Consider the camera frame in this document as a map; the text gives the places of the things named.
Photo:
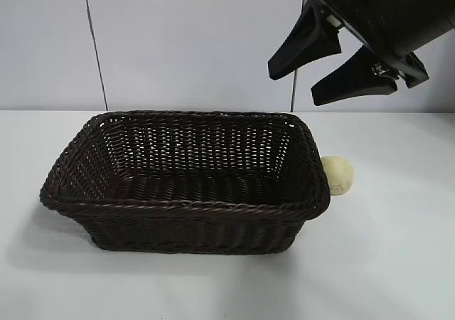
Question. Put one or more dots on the dark brown wicker basket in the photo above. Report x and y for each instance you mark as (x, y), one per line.
(177, 227)

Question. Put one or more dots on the pale yellow egg yolk pastry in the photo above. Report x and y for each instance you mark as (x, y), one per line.
(341, 174)

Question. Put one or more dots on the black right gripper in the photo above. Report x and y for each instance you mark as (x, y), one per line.
(401, 14)

